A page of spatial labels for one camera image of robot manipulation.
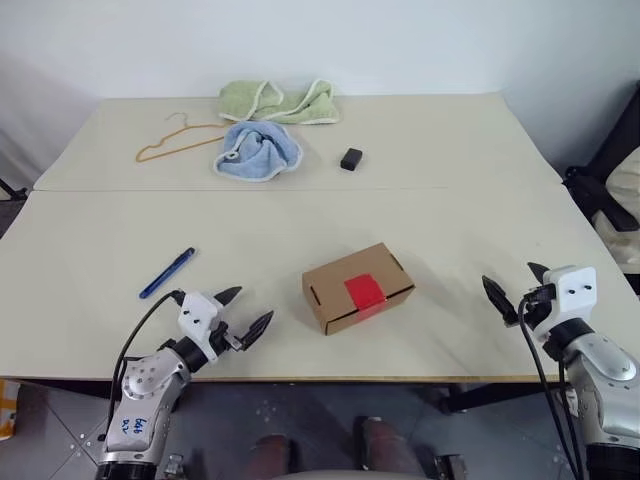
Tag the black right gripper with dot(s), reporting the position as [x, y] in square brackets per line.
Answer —
[537, 302]

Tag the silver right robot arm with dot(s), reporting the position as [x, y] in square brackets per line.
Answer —
[600, 370]

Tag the black tripod stand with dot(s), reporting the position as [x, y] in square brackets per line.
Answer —
[12, 190]

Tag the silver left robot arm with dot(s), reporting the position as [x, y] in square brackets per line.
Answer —
[145, 395]

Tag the light blue towel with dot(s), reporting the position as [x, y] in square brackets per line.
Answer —
[260, 156]

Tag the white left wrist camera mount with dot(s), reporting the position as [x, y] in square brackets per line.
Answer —
[197, 315]

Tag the green towel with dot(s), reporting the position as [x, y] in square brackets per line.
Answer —
[300, 111]

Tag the small black box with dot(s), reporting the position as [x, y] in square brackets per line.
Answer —
[351, 159]

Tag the cream cushion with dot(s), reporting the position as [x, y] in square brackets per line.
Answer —
[625, 182]

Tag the red tape strip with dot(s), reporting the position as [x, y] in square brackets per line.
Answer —
[364, 292]

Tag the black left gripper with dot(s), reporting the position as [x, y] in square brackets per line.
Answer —
[229, 341]

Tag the grey robot torso edge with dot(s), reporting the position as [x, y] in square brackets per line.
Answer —
[350, 475]

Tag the brown cardboard box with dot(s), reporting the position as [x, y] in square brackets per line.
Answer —
[327, 292]

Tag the blue pen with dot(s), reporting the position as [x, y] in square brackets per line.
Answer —
[167, 273]

